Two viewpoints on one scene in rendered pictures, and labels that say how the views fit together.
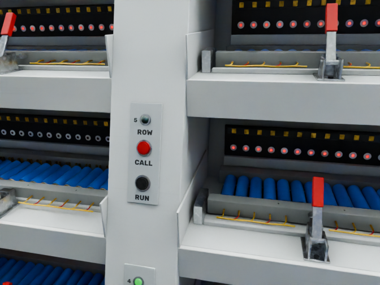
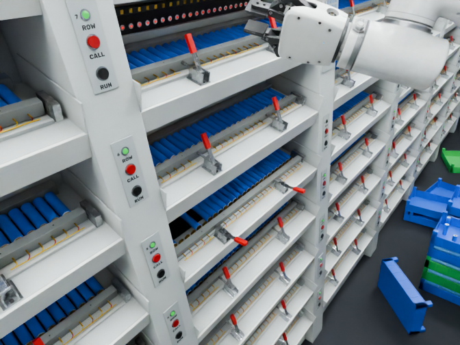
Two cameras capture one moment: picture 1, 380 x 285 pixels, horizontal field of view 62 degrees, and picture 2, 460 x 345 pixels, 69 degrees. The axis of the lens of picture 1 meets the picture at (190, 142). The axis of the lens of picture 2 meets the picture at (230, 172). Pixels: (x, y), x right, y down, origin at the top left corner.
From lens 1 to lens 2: 115 cm
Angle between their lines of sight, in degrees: 60
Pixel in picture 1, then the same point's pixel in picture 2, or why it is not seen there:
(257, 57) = not seen: hidden behind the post
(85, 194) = (296, 161)
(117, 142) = (320, 133)
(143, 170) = (326, 138)
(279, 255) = (343, 142)
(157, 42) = (328, 92)
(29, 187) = (279, 174)
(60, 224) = (302, 176)
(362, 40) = not seen: hidden behind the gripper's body
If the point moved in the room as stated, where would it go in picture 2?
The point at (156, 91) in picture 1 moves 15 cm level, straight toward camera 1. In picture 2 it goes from (328, 109) to (379, 111)
